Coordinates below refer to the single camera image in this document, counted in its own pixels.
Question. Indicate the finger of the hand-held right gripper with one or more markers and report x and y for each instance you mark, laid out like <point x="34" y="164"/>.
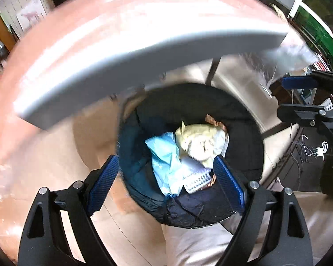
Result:
<point x="297" y="82"/>
<point x="299" y="114"/>

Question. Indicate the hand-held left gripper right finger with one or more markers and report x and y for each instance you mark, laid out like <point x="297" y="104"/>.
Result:
<point x="229" y="183"/>

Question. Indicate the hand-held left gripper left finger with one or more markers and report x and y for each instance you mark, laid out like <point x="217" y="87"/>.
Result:
<point x="105" y="183"/>

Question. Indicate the white printed packet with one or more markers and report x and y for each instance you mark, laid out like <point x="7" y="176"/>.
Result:
<point x="197" y="181"/>

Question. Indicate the beige paper ball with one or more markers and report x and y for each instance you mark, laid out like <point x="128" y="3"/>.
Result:
<point x="205" y="152"/>

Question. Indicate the yellow paper wrapper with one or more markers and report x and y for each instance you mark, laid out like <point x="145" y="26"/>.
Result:
<point x="194" y="135"/>

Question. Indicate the black trash bin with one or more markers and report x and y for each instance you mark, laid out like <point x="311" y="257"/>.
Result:
<point x="238" y="122"/>

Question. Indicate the light blue plastic wrapper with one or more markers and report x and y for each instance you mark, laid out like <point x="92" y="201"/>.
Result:
<point x="163" y="160"/>

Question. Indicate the white power plug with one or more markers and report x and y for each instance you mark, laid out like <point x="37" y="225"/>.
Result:
<point x="321" y="150"/>

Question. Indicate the clear plastic wrapper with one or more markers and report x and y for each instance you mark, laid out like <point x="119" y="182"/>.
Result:
<point x="291" y="55"/>

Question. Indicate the white framed window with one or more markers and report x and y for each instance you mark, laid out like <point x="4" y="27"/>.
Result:
<point x="313" y="25"/>

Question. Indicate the person's beige trouser leg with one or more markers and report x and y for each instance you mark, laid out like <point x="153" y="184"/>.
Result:
<point x="194" y="246"/>

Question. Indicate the giraffe picture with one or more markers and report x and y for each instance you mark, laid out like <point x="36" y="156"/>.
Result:
<point x="30" y="15"/>

